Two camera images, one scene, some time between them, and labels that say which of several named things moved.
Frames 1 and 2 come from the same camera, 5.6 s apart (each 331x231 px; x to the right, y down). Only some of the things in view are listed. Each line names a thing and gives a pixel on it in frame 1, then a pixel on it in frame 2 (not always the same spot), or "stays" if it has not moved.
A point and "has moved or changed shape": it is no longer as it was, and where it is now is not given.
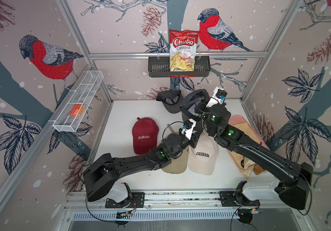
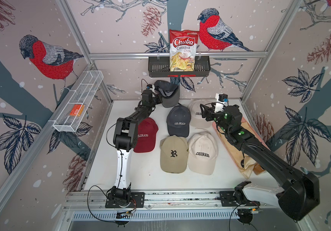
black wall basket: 159,67 stays
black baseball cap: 172,99 has moved or changed shape
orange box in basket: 77,109 stays
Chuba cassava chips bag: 183,44 stays
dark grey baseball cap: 187,106 -> 178,118
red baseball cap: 145,132 stays
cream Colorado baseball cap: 201,159 stays
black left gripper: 195,138 -> 158,97
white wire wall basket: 76,101 stays
